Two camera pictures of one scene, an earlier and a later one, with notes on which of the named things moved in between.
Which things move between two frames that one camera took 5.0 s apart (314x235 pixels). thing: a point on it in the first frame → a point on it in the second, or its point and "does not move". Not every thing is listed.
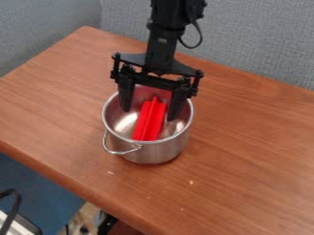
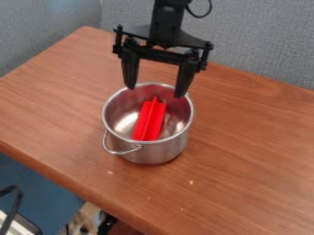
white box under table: [22, 226] does not move
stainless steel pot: [118, 123] does not move
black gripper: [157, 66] → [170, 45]
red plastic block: [150, 120] does not move
